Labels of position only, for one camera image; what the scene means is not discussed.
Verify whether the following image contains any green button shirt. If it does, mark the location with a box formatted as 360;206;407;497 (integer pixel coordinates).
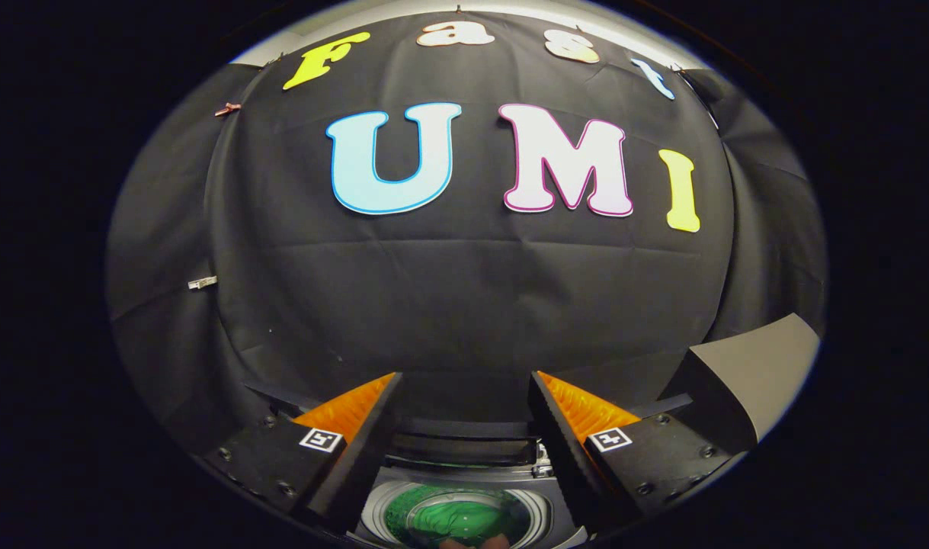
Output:
384;486;533;548

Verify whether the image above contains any black backdrop cloth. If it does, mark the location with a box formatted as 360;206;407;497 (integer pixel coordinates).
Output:
104;11;827;458

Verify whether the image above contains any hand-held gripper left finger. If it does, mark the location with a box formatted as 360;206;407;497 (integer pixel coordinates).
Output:
203;371;404;535

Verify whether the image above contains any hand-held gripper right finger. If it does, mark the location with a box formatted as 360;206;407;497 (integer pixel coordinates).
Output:
529;371;739;535

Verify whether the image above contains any grey top-load washing machine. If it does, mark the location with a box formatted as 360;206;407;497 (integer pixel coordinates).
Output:
243;380;694;549

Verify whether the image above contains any grey cabinet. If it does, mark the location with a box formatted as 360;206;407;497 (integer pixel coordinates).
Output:
658;313;822;454

